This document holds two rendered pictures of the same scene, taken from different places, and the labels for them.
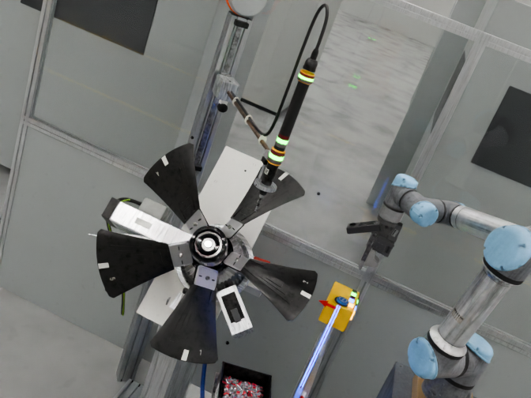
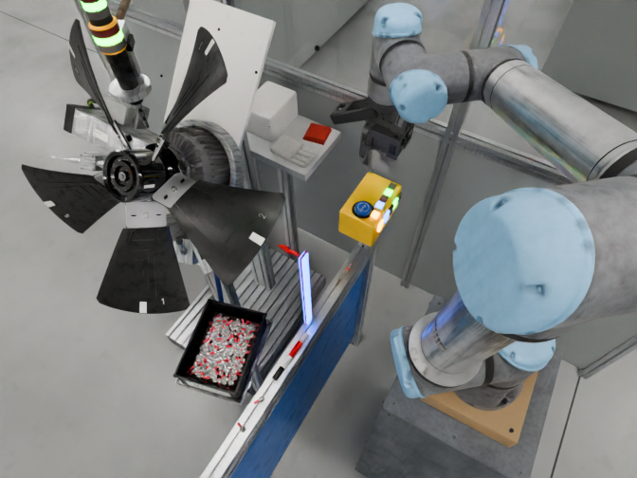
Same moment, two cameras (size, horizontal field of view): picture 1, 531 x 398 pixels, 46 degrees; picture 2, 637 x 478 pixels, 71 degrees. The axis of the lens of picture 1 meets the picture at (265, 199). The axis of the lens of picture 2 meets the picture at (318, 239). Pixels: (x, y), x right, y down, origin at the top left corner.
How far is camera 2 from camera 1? 140 cm
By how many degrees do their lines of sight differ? 37
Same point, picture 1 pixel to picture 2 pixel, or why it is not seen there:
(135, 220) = (92, 132)
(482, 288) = (466, 320)
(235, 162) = (205, 18)
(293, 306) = (234, 260)
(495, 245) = (472, 254)
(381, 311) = (474, 177)
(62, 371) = not seen: hidden behind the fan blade
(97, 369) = not seen: hidden behind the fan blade
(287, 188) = (209, 70)
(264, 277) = (200, 216)
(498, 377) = not seen: outside the picture
